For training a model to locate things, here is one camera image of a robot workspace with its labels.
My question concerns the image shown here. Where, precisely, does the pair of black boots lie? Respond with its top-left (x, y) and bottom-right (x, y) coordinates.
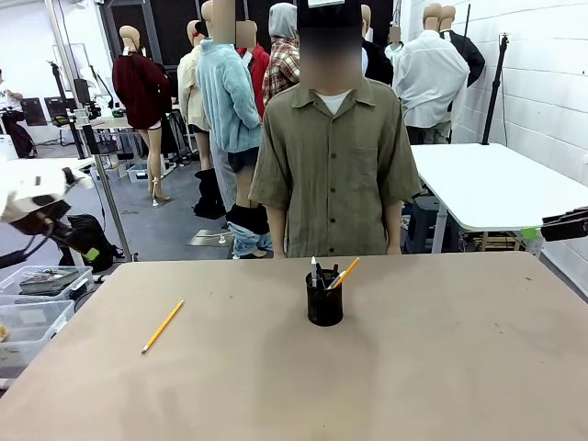
top-left (192, 167), bottom-right (227, 221)

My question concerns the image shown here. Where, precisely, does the black bag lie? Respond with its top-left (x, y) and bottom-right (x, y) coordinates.
top-left (59, 212), bottom-right (125, 273)

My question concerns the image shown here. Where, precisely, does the white table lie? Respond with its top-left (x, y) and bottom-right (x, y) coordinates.
top-left (409, 142), bottom-right (588, 254)

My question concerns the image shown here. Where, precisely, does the clear plastic bin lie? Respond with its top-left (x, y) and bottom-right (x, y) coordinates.
top-left (0, 300), bottom-right (76, 369)

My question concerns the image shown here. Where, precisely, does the black mesh pen holder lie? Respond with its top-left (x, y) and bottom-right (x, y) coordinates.
top-left (305, 270), bottom-right (345, 328)

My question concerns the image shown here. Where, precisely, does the mannequin in white shirt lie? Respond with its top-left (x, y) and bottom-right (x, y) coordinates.
top-left (393, 3), bottom-right (471, 146)

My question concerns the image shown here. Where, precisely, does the black tripod stand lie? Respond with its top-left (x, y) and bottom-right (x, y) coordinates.
top-left (480, 32), bottom-right (513, 147)

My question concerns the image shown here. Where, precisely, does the metal mannequin base plate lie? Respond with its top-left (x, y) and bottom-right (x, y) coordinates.
top-left (186, 228), bottom-right (234, 249)

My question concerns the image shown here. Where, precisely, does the small clear floor box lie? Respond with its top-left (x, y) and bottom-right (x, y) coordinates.
top-left (125, 162), bottom-right (152, 185)

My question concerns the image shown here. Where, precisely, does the seated person in white shirt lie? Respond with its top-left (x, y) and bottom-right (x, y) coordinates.
top-left (0, 68), bottom-right (38, 160)

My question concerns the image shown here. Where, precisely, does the mannequin in light blue fleece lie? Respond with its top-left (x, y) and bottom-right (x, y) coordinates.
top-left (196, 0), bottom-right (273, 259)

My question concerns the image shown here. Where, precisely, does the clear bin with dark tray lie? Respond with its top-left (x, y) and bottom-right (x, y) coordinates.
top-left (0, 265), bottom-right (96, 305)

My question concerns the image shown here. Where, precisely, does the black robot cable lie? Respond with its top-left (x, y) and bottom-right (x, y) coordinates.
top-left (0, 227), bottom-right (52, 270)

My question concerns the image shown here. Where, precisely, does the mannequin in dark red sweater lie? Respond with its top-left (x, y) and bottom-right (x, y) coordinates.
top-left (111, 24), bottom-right (175, 208)

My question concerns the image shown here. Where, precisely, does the person's left forearm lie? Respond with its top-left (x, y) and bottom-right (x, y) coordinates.
top-left (384, 200), bottom-right (404, 256)

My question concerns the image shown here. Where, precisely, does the mannequin in black jacket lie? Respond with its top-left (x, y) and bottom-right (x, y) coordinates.
top-left (360, 4), bottom-right (395, 87)

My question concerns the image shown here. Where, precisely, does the mannequin in black suit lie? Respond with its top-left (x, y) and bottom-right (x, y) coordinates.
top-left (439, 5), bottom-right (487, 89)

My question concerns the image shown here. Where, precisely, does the mannequin in plaid hooded shirt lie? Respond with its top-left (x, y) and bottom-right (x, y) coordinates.
top-left (262, 2), bottom-right (301, 107)

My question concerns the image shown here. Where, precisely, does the yellow wooden pencil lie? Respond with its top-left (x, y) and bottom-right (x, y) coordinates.
top-left (140, 299), bottom-right (186, 356)
top-left (336, 257), bottom-right (361, 284)

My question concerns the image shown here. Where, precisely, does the metal pole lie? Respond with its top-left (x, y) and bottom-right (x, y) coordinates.
top-left (44, 0), bottom-right (135, 264)

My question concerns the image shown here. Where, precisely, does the mannequin in red jacket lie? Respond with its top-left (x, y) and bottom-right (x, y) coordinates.
top-left (235, 19), bottom-right (272, 121)

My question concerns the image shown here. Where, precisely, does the mannequin in cream shirt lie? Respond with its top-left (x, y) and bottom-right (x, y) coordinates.
top-left (176, 19), bottom-right (213, 172)

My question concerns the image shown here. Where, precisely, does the person in olive shirt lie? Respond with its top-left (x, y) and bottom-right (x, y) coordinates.
top-left (249, 0), bottom-right (423, 259)

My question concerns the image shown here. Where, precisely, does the background work desk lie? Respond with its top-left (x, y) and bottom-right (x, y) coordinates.
top-left (58, 103), bottom-right (185, 180)

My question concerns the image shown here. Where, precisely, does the person's right forearm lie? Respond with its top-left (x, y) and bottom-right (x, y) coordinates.
top-left (266, 207), bottom-right (289, 259)

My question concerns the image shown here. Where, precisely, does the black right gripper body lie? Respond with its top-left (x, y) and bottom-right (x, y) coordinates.
top-left (573, 205), bottom-right (588, 242)

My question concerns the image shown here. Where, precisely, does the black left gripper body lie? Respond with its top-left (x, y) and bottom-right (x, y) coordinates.
top-left (9, 199), bottom-right (74, 237)

